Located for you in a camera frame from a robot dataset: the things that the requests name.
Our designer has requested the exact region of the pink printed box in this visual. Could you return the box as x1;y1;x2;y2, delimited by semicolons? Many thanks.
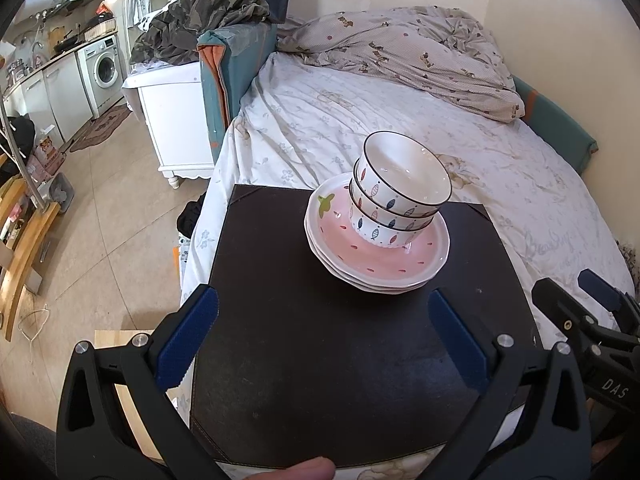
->
27;140;68;178

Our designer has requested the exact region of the black leather mat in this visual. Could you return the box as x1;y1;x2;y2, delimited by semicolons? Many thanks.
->
189;184;546;468

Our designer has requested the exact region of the brown floor rug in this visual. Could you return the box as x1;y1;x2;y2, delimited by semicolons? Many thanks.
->
69;102;133;153

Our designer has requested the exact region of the white fish-print bowl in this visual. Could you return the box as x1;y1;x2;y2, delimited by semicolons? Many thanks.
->
347;205;431;252
348;177;441;232
353;131;453;218

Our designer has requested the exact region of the white floor cable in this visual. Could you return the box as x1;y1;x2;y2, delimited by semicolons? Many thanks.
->
17;310;51;343

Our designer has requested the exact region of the pink strawberry-print plate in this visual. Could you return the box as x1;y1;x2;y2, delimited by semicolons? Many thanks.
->
305;171;451;281
312;240;441;295
306;220;448;288

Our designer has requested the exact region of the beige printed quilt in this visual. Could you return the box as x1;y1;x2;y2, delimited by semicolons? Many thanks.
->
277;6;526;123

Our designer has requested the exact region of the person's grey clothing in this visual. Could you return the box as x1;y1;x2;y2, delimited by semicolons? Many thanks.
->
0;412;66;480

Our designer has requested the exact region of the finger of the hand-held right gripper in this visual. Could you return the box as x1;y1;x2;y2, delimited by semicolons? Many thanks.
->
579;269;640;333
531;278;640;347

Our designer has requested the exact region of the white kitchen cabinet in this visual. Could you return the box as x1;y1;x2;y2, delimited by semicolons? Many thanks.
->
0;50;98;146

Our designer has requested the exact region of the grey bin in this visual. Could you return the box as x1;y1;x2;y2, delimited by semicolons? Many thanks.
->
50;172;76;213

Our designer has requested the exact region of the camouflage jacket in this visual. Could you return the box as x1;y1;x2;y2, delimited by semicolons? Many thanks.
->
129;0;273;68

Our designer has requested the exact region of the person's left hand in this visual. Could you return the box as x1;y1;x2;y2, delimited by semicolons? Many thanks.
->
225;457;337;480

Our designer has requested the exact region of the black floor cloth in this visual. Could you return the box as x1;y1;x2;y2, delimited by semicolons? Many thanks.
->
177;200;206;236

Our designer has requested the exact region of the wooden rack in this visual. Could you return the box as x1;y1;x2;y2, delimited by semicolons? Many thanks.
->
0;180;61;343

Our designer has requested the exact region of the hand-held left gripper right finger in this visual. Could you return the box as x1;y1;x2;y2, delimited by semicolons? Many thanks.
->
425;287;593;480

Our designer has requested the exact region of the white washing machine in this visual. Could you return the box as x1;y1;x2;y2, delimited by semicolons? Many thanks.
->
77;37;123;116

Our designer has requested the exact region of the bed with white sheet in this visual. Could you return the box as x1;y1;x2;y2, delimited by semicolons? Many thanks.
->
180;52;636;480

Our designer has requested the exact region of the chrome metal tube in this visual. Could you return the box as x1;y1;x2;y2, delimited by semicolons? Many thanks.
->
0;105;48;211

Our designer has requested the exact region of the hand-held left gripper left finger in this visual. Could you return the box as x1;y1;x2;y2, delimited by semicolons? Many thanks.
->
56;284;226;480

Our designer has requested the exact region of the white nightstand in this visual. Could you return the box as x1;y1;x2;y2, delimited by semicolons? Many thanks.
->
122;60;216;190

